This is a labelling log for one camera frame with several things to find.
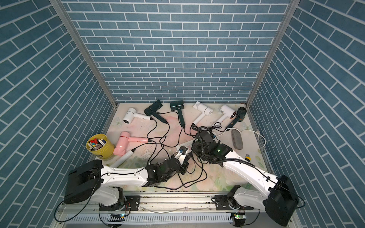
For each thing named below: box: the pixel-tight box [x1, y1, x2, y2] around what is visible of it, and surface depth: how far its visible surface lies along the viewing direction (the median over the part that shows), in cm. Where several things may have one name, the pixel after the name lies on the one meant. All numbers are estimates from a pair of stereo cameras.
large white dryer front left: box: [109, 149, 135, 169], surface depth 90 cm
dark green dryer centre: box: [169, 100, 186, 129], surface depth 114 cm
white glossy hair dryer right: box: [212, 104, 237, 126], surface depth 113 cm
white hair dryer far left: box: [122, 107, 152, 124], surface depth 110 cm
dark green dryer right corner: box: [226, 106, 247, 129], surface depth 107 cm
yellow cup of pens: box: [85, 133, 116, 160], surface depth 84 cm
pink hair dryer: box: [113, 131, 149, 157], surface depth 95 cm
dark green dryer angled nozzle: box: [144, 99, 168, 124], surface depth 113 cm
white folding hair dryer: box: [192, 101, 213, 125], surface depth 113 cm
